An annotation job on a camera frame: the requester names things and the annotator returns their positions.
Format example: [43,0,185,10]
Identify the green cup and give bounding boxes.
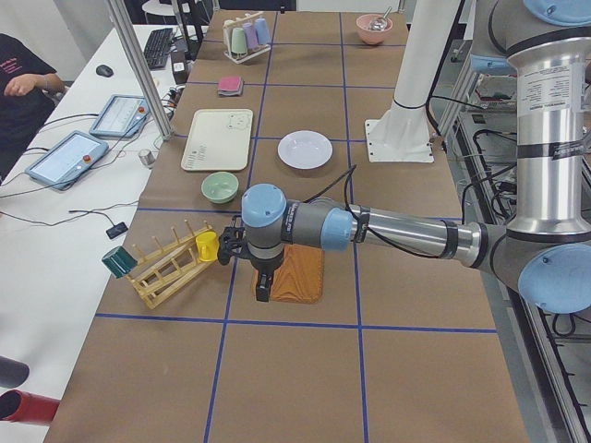
[231,27,248,57]

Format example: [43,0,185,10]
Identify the wooden mug rack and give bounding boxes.
[126,220,215,309]

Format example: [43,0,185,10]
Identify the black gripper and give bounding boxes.
[217,217,252,265]

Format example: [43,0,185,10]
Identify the teach pendant tablet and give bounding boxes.
[90,94,150,138]
[25,131,109,189]

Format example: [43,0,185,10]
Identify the near teach pendant tablet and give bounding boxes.
[25,131,109,189]

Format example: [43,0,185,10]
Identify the yellow mug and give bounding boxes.
[196,231,219,262]

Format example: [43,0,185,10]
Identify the person in black shirt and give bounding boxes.
[0,34,66,179]

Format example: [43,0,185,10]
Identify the cream bear tray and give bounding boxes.
[181,109,253,172]

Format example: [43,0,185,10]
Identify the green bowl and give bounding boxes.
[201,172,239,204]

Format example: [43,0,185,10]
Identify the black computer mouse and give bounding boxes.
[95,65,114,78]

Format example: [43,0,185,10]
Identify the black keyboard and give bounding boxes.
[143,28,175,70]

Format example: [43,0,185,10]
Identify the dark green mug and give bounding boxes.
[102,245,138,278]

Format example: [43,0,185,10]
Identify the purple cup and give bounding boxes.
[242,22,259,50]

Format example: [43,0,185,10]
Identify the wooden cutting board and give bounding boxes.
[270,245,324,304]

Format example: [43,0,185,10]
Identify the pink cloth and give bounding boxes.
[217,76,244,96]

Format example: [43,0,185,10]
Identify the red cylinder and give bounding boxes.
[1,389,60,425]

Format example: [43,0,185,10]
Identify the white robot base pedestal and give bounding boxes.
[366,0,463,163]

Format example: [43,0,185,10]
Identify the small metal cup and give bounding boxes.
[138,149,155,169]

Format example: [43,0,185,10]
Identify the blue cup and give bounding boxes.
[254,17,271,45]

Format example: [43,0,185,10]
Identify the white plate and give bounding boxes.
[277,130,333,170]

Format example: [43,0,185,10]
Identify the aluminium frame post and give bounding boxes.
[105,0,173,141]

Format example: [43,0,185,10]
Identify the metal spoon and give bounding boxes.
[368,6,392,32]

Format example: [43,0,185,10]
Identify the black small device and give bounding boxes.
[105,222,128,239]

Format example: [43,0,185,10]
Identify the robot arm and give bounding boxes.
[218,1,590,314]

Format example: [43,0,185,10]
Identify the far teach pendant tablet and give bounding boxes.
[90,94,150,138]

